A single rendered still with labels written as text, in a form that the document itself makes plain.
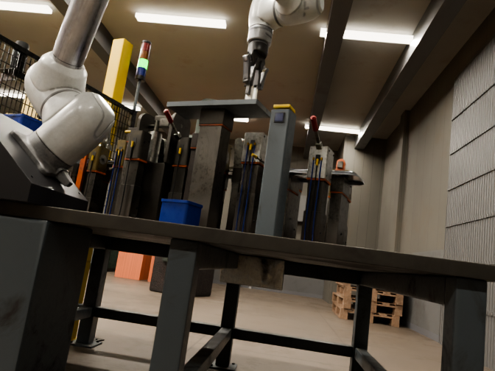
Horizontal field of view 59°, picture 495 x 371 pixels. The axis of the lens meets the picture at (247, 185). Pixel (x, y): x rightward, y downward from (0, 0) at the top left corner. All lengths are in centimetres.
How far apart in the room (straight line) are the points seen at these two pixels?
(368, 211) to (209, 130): 836
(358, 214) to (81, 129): 863
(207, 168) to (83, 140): 42
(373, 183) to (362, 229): 103
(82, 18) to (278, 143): 72
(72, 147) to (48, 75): 26
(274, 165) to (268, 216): 17
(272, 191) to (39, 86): 82
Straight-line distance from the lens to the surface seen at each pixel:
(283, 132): 146
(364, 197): 982
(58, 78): 157
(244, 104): 153
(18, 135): 151
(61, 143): 146
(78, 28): 153
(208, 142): 157
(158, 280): 681
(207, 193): 152
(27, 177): 132
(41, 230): 134
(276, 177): 143
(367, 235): 974
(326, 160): 157
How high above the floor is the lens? 62
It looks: 10 degrees up
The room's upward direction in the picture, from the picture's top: 8 degrees clockwise
